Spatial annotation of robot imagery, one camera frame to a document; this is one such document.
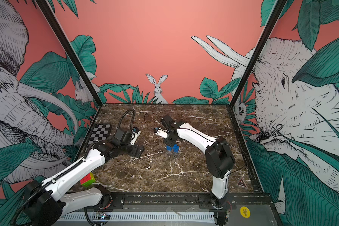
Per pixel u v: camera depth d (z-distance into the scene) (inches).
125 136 24.3
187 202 29.7
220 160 18.8
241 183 31.6
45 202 14.7
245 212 28.2
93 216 28.2
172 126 25.1
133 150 28.2
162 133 31.0
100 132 38.6
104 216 27.6
